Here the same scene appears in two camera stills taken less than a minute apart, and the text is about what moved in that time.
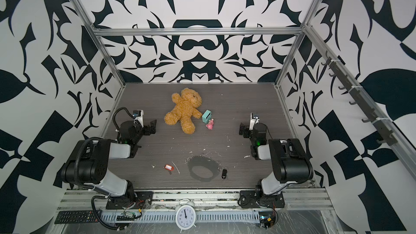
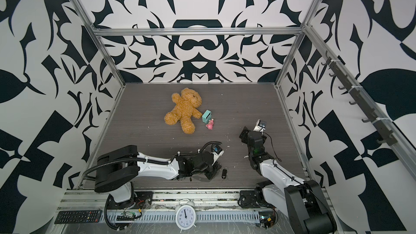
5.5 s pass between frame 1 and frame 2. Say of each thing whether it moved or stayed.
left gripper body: moved
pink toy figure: stayed
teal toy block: stayed
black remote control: stayed
